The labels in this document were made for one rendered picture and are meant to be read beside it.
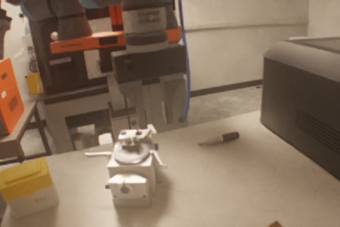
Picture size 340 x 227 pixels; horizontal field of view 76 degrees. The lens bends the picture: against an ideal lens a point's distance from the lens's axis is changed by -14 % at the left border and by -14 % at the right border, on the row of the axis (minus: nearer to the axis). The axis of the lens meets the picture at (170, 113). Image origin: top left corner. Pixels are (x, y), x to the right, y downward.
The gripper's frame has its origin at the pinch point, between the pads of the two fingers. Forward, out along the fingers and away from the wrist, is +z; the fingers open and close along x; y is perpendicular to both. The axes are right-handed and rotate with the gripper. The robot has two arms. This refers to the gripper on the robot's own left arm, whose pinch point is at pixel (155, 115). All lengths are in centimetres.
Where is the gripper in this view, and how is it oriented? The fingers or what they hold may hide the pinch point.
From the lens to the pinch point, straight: 49.5
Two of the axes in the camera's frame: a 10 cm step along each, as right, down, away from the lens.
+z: 0.8, 9.1, 4.1
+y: 3.3, 3.6, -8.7
